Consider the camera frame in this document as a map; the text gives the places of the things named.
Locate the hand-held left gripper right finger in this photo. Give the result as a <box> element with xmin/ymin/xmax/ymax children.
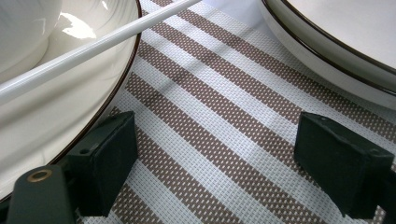
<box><xmin>293</xmin><ymin>111</ymin><xmax>396</xmax><ymax>218</ymax></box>

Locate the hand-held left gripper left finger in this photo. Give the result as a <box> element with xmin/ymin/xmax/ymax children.
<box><xmin>66</xmin><ymin>111</ymin><xmax>138</xmax><ymax>217</ymax></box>

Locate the single white chopstick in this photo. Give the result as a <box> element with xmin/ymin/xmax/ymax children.
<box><xmin>0</xmin><ymin>0</ymin><xmax>204</xmax><ymax>105</ymax></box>

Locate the brown white striped placemat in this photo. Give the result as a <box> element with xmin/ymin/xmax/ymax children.
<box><xmin>74</xmin><ymin>0</ymin><xmax>396</xmax><ymax>224</ymax></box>

